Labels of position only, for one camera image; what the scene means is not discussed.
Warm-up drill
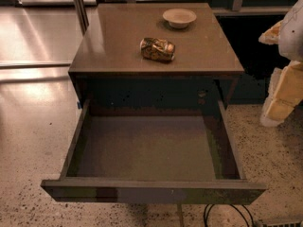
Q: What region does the grey floor device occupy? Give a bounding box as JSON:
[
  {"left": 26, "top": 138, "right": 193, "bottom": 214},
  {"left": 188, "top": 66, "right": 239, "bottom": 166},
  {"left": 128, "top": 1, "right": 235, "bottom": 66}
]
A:
[{"left": 255, "top": 218, "right": 303, "bottom": 227}]

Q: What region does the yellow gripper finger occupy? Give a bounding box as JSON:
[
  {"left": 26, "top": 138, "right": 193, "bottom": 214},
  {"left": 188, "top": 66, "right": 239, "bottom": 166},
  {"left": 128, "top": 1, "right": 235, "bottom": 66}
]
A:
[
  {"left": 260, "top": 61, "right": 303, "bottom": 127},
  {"left": 258, "top": 21, "right": 281, "bottom": 45}
]

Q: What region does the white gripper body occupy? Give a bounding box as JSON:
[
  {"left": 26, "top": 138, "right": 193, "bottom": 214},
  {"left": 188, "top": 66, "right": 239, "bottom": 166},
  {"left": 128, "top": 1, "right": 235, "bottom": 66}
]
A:
[{"left": 278, "top": 0, "right": 303, "bottom": 61}]

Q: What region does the crushed orange can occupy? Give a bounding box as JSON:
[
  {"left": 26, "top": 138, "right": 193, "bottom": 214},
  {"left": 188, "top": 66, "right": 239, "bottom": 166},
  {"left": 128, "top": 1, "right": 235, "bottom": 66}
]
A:
[{"left": 140, "top": 38, "right": 175, "bottom": 62}]

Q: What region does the open top drawer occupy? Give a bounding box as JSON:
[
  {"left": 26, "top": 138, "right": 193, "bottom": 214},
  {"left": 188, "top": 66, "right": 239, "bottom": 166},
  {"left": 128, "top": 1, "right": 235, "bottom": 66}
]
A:
[{"left": 41, "top": 102, "right": 266, "bottom": 205}]

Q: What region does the grey cabinet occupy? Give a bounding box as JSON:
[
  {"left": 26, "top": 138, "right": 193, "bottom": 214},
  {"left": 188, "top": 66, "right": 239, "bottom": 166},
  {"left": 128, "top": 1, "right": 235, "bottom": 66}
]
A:
[{"left": 69, "top": 3, "right": 243, "bottom": 116}]

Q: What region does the white ceramic bowl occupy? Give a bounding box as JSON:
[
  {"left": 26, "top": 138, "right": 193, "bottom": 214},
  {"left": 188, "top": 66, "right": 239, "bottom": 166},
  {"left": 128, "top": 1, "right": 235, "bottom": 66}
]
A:
[{"left": 163, "top": 9, "right": 197, "bottom": 29}]

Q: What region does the black cable on floor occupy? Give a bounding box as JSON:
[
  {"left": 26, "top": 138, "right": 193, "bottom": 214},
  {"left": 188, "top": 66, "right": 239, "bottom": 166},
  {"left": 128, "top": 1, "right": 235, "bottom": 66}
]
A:
[{"left": 203, "top": 203, "right": 256, "bottom": 227}]

